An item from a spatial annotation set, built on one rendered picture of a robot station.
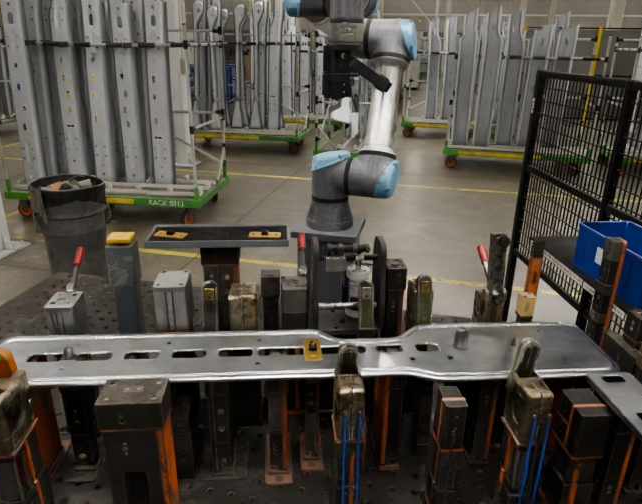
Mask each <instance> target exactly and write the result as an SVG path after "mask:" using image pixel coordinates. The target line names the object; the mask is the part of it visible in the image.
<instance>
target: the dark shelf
mask: <svg viewBox="0 0 642 504"><path fill-rule="evenodd" d="M577 238H578V236H531V237H530V238H529V245H530V246H532V245H533V242H534V241H538V240H541V241H543V240H545V241H546V243H545V248H544V254H543V256H544V257H545V258H547V259H548V260H549V261H551V262H552V263H553V264H554V265H556V266H557V267H558V268H559V269H561V270H562V271H563V272H564V273H565V274H566V275H568V276H569V277H570V278H571V279H572V280H574V281H575V282H576V283H577V284H579V285H580V286H581V287H582V288H583V289H585V290H586V291H587V292H588V293H590V294H591V295H592V296H593V297H594V293H595V289H596V288H595V286H594V282H595V279H594V278H592V277H591V276H590V275H588V274H587V273H585V272H584V271H583V270H581V269H580V268H578V267H577V266H575V265H574V264H573V258H574V253H575V248H576V243H577ZM636 309H642V307H641V308H637V307H634V306H632V305H631V304H629V303H628V302H627V301H625V300H624V299H622V298H621V297H619V296H618V295H617V294H616V296H615V300H614V304H613V308H612V312H613V313H614V314H616V315H617V316H618V317H619V318H621V319H622V320H623V321H624V322H625V320H626V316H627V312H628V310H636Z"/></svg>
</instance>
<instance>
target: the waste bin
mask: <svg viewBox="0 0 642 504"><path fill-rule="evenodd" d="M27 187H28V191H29V193H28V195H29V196H30V199H31V202H30V210H31V212H32V215H33V220H34V226H35V231H36V233H43V236H44V242H45V246H46V251H47V255H48V259H49V263H50V268H51V272H52V275H54V274H55V273H57V272H59V271H61V272H69V273H73V269H74V265H73V263H74V259H75V255H76V251H77V248H79V247H83V248H84V249H85V253H84V257H83V261H82V265H81V267H80V268H79V270H78V274H87V275H96V276H104V277H107V276H108V275H109V273H108V266H107V259H106V252H105V246H106V245H107V243H106V239H107V236H106V225H105V224H109V223H111V218H110V211H109V205H108V204H107V201H106V195H105V190H106V183H105V181H104V180H103V179H101V178H98V177H95V176H90V175H83V174H58V175H51V176H46V177H41V178H38V179H35V180H33V181H31V182H29V183H28V185H27Z"/></svg>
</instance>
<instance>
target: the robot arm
mask: <svg viewBox="0 0 642 504"><path fill-rule="evenodd" d="M378 4H379V0H284V7H285V11H286V13H287V15H288V16H290V17H297V18H299V17H303V18H306V19H307V20H308V21H309V22H311V23H312V24H313V25H314V26H316V27H317V28H318V29H319V30H321V31H322V32H323V33H324V34H326V35H327V36H328V37H330V42H332V44H331V45H323V72H322V95H324V98H331V99H336V100H338V102H337V103H336V104H333V105H331V106H329V108H328V111H329V112H330V113H332V118H333V119H334V120H336V121H339V122H343V123H345V129H347V128H348V127H349V126H350V125H351V139H353V138H354V137H355V135H356V133H357V132H358V116H359V90H360V77H359V76H360V75H361V76H362V77H364V78H365V79H367V80H368V81H370V82H371V83H372V84H373V88H372V95H371V102H370V109H369V115H368V122H367V129H366V136H365V143H364V147H363V148H361V149H360V150H359V151H358V157H357V158H355V157H350V156H351V155H350V152H348V151H330V152H324V153H320V154H317V155H315V156H314V157H313V160H312V169H311V171H312V201H311V204H310V207H309V210H308V213H307V216H306V226H307V227H309V228H311V229H313V230H317V231H324V232H338V231H344V230H347V229H350V228H351V227H352V226H353V216H352V213H351V209H350V206H349V202H348V195H351V196H360V197H369V198H374V199H377V198H381V199H387V198H390V197H391V196H392V195H393V193H394V191H395V189H396V186H397V183H398V179H399V175H400V162H399V161H397V160H396V154H395V153H394V152H393V150H392V147H393V140H394V133H395V127H396V120H397V113H398V106H399V99H400V92H401V85H402V78H403V72H404V71H406V70H407V69H408V68H409V64H410V61H414V60H416V56H417V36H416V28H415V24H414V22H413V21H412V20H409V19H400V18H398V19H364V18H367V17H370V16H371V15H373V14H374V13H375V11H376V10H377V7H378ZM342 53H345V54H344V55H343V56H344V58H342V57H341V54H342ZM357 58H360V59H370V60H371V64H372V66H373V67H374V68H375V71H374V70H372V69H371V68H369V67H368V66H367V65H365V64H364V63H362V62H361V61H360V60H358V59H357Z"/></svg>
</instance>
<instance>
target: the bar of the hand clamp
mask: <svg viewBox="0 0 642 504"><path fill-rule="evenodd" d="M509 245H510V239H509V238H508V234H506V233H491V234H490V247H489V260H488V273H487V287H486V288H487V289H488V290H489V301H488V302H492V289H493V285H497V291H498V292H499V296H498V297H496V300H497V301H499V302H502V300H503V288H504V276H505V264H506V251H507V247H508V246H509Z"/></svg>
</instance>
